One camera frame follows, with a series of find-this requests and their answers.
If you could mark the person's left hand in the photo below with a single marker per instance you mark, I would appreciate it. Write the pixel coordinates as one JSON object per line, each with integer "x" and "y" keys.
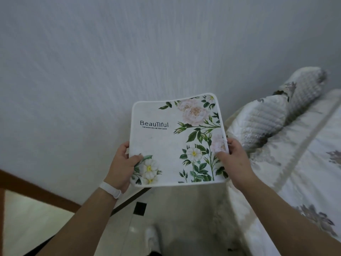
{"x": 121, "y": 167}

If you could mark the person's right hand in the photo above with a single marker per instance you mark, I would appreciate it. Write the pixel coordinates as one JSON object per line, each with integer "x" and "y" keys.
{"x": 238, "y": 163}

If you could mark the person's left thumb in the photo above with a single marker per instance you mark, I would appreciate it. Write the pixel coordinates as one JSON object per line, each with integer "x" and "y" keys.
{"x": 135, "y": 159}

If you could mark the person's right thumb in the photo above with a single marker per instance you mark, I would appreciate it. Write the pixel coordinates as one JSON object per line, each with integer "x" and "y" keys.
{"x": 222, "y": 157}

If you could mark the white floral square mat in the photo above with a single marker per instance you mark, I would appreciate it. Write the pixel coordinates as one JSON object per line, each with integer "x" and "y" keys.
{"x": 177, "y": 141}

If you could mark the person's left forearm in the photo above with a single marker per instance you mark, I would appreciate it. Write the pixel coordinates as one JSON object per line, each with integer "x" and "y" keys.
{"x": 77, "y": 223}

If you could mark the person's right forearm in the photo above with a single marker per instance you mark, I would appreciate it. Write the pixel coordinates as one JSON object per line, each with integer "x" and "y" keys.
{"x": 287, "y": 218}

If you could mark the white wristband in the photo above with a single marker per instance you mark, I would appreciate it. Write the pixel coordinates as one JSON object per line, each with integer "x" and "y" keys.
{"x": 110, "y": 189}

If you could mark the white floral quilted pillow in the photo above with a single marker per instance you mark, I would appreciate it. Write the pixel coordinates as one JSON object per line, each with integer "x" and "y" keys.
{"x": 259, "y": 121}
{"x": 302, "y": 90}

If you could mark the person's white shoe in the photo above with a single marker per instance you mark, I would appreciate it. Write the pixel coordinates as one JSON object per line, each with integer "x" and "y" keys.
{"x": 152, "y": 238}

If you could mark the brown wooden skirting board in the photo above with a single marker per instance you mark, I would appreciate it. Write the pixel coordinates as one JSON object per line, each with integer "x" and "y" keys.
{"x": 36, "y": 190}

